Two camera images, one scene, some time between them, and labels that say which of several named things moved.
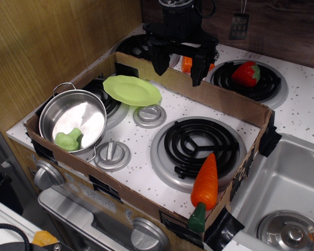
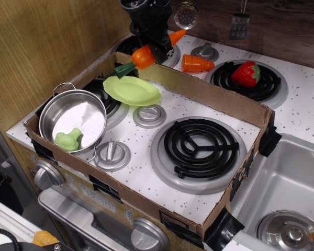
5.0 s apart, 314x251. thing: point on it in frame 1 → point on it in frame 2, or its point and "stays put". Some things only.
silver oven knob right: (146, 236) stays put
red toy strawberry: (247, 74) stays put
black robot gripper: (182, 27) → (149, 22)
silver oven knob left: (46, 176) stays put
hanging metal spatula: (239, 24) stays put
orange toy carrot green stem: (196, 222) → (124, 69)
